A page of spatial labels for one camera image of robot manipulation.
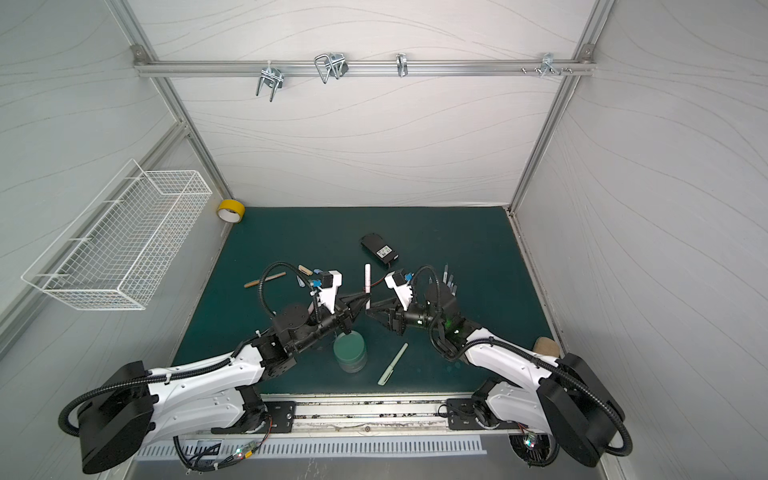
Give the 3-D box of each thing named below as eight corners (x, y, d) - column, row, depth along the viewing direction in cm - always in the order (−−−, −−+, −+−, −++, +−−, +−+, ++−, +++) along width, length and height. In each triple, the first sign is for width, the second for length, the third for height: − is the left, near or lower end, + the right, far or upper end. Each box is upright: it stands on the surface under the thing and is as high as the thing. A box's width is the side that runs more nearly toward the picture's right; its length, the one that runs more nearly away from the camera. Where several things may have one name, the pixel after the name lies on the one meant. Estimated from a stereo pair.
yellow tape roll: (220, 222, 117) (213, 212, 113) (226, 209, 122) (220, 199, 117) (242, 222, 117) (236, 212, 113) (248, 209, 122) (243, 199, 117)
